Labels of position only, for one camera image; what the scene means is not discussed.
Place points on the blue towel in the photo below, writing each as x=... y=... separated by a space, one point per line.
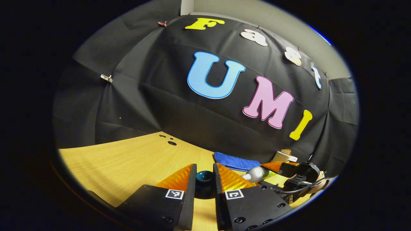
x=236 y=162

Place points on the black backdrop cloth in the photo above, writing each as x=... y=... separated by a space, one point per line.
x=160 y=96

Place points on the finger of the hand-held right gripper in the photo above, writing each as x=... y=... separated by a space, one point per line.
x=274 y=166

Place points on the pink clip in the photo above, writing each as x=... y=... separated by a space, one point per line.
x=162 y=23

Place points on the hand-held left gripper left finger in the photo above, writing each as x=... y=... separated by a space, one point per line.
x=190 y=205

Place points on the silver water bottle green label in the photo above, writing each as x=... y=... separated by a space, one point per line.
x=257 y=174

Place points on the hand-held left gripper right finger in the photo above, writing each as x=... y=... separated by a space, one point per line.
x=219 y=208

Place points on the bread slice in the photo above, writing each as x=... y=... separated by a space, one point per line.
x=285 y=151

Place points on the cream toaster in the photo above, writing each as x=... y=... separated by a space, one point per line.
x=282 y=157

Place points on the white clip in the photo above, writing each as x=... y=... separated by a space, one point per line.
x=106 y=78

